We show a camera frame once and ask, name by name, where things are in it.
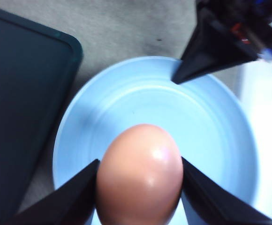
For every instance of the black other arm gripper body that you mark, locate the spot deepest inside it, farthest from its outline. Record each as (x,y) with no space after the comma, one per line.
(248,20)

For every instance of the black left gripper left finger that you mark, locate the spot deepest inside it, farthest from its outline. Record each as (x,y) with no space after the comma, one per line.
(73,203)

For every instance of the light blue plate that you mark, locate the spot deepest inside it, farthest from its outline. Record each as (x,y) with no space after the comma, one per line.
(206,111)

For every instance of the brown egg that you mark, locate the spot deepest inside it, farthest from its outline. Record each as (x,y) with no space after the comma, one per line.
(140,177)

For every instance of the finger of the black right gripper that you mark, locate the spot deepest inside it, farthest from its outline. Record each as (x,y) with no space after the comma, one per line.
(214,46)

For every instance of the dark green tray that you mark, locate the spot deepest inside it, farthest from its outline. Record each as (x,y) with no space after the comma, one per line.
(38,68)

